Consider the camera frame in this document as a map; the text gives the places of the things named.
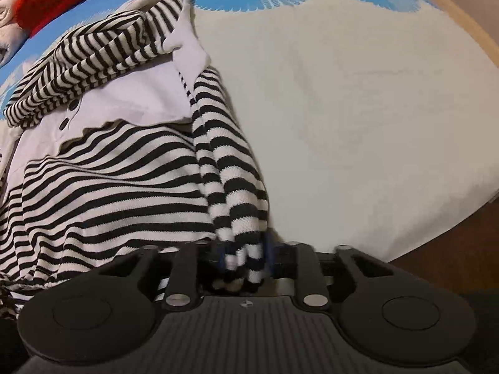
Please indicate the wooden bed frame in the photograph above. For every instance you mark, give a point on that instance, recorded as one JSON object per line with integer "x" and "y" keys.
{"x": 460, "y": 19}

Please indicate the striped hooded shirt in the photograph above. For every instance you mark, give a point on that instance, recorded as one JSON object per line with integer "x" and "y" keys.
{"x": 117, "y": 187}

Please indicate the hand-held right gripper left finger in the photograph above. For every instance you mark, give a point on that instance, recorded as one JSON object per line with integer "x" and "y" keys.
{"x": 187, "y": 265}

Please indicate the white folded quilt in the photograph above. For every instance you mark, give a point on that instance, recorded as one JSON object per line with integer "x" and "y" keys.
{"x": 9, "y": 27}

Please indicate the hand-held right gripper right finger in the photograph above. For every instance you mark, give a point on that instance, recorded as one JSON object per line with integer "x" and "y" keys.
{"x": 310, "y": 268}

